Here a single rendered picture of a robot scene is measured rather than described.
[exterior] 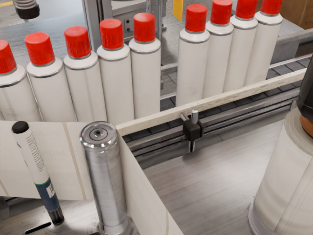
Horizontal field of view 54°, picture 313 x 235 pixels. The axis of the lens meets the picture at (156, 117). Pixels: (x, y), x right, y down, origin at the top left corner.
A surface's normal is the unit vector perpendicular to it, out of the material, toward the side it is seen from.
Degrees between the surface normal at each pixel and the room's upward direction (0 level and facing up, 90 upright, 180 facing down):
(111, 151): 90
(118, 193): 90
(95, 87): 90
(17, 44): 0
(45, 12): 0
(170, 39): 0
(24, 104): 90
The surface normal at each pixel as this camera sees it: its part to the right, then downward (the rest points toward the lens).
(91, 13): 0.41, 0.61
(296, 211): -0.43, 0.64
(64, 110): 0.69, 0.49
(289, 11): -0.88, 0.33
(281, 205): -0.74, 0.48
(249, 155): 0.00, -0.74
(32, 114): 0.85, 0.36
